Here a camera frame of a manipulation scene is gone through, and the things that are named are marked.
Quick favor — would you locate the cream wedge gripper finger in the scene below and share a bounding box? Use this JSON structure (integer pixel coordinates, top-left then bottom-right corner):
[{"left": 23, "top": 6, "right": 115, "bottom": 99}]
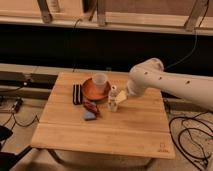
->
[{"left": 115, "top": 90, "right": 127, "bottom": 104}]

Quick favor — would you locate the small clear plastic bottle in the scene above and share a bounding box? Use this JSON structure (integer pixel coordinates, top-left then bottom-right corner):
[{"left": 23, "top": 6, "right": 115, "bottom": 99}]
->
[{"left": 108, "top": 85, "right": 118, "bottom": 112}]

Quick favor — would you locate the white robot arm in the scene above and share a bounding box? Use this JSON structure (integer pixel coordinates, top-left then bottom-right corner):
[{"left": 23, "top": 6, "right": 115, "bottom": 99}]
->
[{"left": 116, "top": 58, "right": 213, "bottom": 112}]

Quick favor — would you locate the translucent plastic cup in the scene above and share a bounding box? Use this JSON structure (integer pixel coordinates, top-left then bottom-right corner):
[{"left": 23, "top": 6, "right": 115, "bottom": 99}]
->
[{"left": 92, "top": 73, "right": 108, "bottom": 93}]

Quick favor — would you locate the orange round plate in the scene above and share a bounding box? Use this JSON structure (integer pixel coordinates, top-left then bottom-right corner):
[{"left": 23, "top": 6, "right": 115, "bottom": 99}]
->
[{"left": 82, "top": 78, "right": 111, "bottom": 101}]

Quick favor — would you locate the wooden table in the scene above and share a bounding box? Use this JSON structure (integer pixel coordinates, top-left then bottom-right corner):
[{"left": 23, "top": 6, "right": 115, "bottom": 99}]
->
[{"left": 31, "top": 72, "right": 175, "bottom": 159}]

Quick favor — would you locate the blue sponge piece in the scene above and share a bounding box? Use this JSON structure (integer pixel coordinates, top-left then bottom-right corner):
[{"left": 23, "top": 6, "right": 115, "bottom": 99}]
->
[{"left": 83, "top": 110, "right": 96, "bottom": 121}]

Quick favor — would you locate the black rectangular block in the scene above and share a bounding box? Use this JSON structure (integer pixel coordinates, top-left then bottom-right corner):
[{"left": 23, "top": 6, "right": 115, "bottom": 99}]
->
[{"left": 73, "top": 84, "right": 83, "bottom": 105}]

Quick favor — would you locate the black power adapter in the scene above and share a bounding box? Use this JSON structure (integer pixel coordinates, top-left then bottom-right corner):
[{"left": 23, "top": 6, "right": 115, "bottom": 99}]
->
[{"left": 12, "top": 98, "right": 23, "bottom": 113}]

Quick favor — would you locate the black coiled floor cable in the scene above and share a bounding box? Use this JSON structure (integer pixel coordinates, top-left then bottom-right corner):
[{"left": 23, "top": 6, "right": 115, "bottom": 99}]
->
[{"left": 168, "top": 111, "right": 213, "bottom": 171}]

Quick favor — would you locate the thin cable on wall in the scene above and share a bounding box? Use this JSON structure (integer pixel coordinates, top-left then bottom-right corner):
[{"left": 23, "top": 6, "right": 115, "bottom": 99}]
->
[{"left": 164, "top": 0, "right": 210, "bottom": 71}]

